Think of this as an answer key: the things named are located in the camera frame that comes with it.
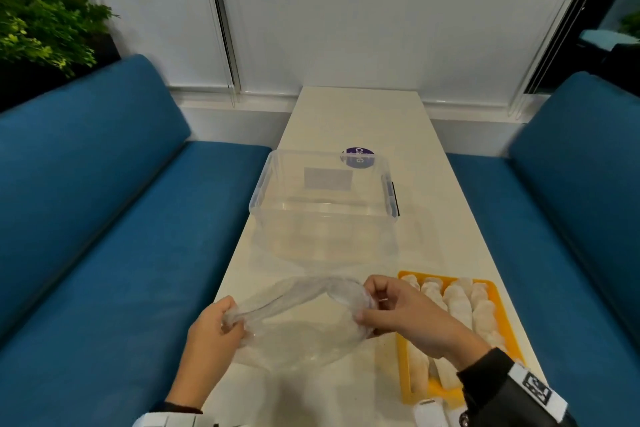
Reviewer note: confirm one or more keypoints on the person's left hand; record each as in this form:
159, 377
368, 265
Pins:
205, 351

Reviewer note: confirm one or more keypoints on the person's right hand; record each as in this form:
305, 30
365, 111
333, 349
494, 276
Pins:
425, 326

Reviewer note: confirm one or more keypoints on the person's right thumb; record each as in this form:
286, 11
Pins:
375, 317

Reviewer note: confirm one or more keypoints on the person's left thumb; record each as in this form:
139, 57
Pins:
227, 307

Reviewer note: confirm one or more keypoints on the clear plastic bag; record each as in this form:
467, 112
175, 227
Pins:
300, 336

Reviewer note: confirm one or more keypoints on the person's right forearm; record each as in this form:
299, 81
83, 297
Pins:
500, 391

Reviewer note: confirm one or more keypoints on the clear plastic storage box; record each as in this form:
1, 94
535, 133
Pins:
320, 221

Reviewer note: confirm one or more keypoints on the blue box latch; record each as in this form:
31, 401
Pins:
392, 199

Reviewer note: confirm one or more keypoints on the yellow plastic tray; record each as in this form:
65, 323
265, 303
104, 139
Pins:
502, 314

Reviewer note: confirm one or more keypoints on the white wrist device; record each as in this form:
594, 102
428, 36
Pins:
170, 421

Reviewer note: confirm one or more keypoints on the blue sofa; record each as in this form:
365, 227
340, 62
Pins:
100, 221
565, 221

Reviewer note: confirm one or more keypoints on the round purple sticker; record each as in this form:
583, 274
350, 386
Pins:
361, 149

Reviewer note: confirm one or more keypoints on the white wrist band with marker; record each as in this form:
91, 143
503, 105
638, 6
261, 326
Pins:
537, 387

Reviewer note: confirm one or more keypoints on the white roller blind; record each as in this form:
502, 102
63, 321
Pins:
400, 16
160, 16
572, 26

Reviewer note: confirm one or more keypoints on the black planter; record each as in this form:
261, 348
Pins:
30, 81

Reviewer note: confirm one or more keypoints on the green leafy plant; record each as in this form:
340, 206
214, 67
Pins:
40, 21

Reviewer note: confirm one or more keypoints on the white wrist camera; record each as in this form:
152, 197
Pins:
429, 414

